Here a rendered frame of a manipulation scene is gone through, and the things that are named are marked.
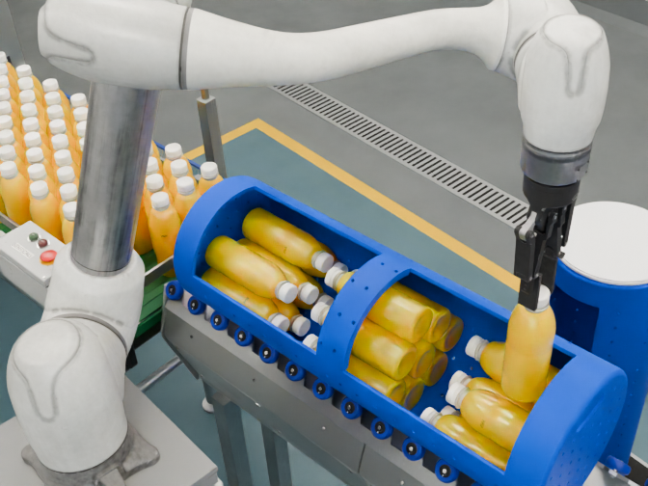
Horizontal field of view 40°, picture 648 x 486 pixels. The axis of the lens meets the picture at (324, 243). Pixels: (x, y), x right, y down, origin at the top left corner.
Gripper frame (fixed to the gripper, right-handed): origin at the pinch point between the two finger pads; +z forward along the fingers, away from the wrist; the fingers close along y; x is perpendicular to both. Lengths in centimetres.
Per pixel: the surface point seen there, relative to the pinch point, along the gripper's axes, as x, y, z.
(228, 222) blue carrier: 74, 2, 27
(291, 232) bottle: 58, 6, 24
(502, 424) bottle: -0.9, -7.2, 25.9
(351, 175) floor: 169, 148, 140
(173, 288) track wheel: 83, -9, 43
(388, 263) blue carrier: 31.8, 3.9, 16.7
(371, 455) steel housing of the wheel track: 24, -11, 51
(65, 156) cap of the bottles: 125, -4, 28
